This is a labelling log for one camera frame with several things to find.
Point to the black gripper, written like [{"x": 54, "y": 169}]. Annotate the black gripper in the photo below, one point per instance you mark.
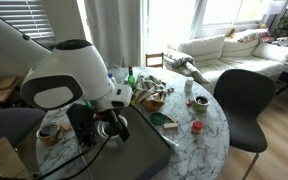
[{"x": 104, "y": 117}]

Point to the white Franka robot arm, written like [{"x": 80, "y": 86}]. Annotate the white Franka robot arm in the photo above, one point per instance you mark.
[{"x": 74, "y": 70}]

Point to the dark grey box tray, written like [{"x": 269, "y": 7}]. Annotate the dark grey box tray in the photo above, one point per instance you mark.
[{"x": 140, "y": 153}]

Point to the green round lid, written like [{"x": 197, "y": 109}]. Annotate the green round lid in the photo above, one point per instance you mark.
[{"x": 158, "y": 118}]

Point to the crumpled brown paper bag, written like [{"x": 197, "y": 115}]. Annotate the crumpled brown paper bag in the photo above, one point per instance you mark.
[{"x": 153, "y": 104}]

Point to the green hot sauce bottle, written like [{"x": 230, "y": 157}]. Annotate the green hot sauce bottle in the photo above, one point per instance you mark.
[{"x": 131, "y": 79}]

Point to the small wooden block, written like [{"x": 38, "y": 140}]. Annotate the small wooden block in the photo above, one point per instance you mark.
[
  {"x": 65, "y": 127},
  {"x": 170, "y": 125},
  {"x": 171, "y": 118}
]

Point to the white tube with green cap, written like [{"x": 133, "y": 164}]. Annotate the white tube with green cap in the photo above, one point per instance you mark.
[{"x": 169, "y": 142}]

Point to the clear bottle with blue cap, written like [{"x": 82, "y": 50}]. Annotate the clear bottle with blue cap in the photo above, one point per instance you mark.
[{"x": 111, "y": 77}]

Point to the gold tin can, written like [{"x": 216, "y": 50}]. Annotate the gold tin can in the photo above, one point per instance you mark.
[{"x": 49, "y": 134}]

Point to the small red packet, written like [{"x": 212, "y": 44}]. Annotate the small red packet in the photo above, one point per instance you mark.
[{"x": 189, "y": 102}]

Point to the small jar with red lid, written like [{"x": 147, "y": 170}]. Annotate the small jar with red lid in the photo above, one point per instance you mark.
[{"x": 197, "y": 127}]

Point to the small white bottle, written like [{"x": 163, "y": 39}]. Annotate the small white bottle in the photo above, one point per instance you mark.
[{"x": 188, "y": 85}]

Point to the wooden chair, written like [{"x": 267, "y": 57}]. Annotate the wooden chair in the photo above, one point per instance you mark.
[{"x": 154, "y": 55}]

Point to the green tin can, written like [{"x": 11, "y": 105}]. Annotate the green tin can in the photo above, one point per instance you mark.
[{"x": 200, "y": 104}]

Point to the folded light blanket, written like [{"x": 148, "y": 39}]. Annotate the folded light blanket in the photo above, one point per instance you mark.
[{"x": 184, "y": 65}]

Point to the white curtain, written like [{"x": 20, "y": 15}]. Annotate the white curtain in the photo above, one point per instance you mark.
[{"x": 115, "y": 31}]

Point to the black chair left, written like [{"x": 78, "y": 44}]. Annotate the black chair left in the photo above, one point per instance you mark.
[{"x": 12, "y": 126}]

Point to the light wooden board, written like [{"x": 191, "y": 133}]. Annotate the light wooden board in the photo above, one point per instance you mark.
[{"x": 7, "y": 160}]

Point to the black shell chair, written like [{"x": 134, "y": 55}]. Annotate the black shell chair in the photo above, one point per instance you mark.
[{"x": 244, "y": 106}]

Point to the white sofa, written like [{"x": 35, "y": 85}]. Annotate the white sofa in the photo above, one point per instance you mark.
[{"x": 237, "y": 56}]

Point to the white window blinds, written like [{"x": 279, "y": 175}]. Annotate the white window blinds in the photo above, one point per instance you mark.
[{"x": 27, "y": 18}]

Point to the patterned cushion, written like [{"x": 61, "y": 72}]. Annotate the patterned cushion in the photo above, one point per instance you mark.
[{"x": 250, "y": 35}]

